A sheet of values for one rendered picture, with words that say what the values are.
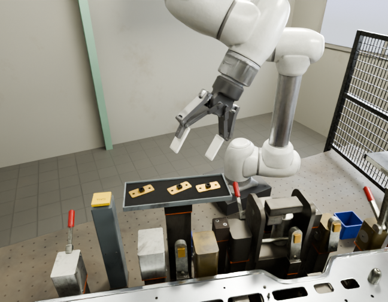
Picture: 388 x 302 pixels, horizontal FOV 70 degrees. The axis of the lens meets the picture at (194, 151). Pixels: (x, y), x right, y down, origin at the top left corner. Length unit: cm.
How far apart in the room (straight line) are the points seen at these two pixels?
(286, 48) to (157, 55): 250
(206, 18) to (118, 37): 276
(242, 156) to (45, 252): 107
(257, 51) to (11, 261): 138
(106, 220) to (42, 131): 269
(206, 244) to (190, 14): 66
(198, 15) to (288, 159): 97
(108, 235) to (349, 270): 82
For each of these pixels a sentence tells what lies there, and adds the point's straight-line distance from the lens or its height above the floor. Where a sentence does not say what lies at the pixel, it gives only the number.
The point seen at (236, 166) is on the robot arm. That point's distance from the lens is 150.
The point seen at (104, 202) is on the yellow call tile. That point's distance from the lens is 99.
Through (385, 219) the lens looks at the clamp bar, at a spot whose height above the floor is 110.
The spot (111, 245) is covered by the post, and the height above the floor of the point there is 96.
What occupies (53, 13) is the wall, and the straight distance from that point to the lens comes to 333.
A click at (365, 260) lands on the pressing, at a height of 100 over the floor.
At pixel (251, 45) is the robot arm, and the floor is 167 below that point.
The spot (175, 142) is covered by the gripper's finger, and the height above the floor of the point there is 145.
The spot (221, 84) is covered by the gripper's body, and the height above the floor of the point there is 158.
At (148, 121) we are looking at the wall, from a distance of 377.
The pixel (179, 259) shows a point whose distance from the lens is 93.
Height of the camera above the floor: 178
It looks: 31 degrees down
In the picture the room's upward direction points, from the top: straight up
